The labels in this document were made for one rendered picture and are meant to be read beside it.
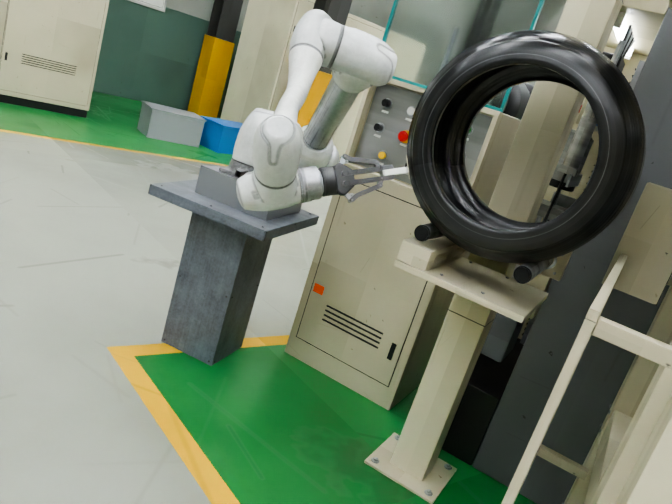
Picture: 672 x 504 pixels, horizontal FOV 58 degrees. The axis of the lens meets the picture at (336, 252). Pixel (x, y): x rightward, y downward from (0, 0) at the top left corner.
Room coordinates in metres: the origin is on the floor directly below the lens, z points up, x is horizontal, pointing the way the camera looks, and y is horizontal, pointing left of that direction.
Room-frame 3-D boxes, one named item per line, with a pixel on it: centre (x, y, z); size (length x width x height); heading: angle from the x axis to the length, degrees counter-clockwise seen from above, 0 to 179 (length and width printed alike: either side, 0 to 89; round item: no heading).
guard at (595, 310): (1.34, -0.61, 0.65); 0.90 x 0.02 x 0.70; 155
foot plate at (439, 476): (1.92, -0.49, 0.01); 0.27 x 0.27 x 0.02; 65
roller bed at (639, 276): (1.72, -0.84, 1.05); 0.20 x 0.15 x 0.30; 155
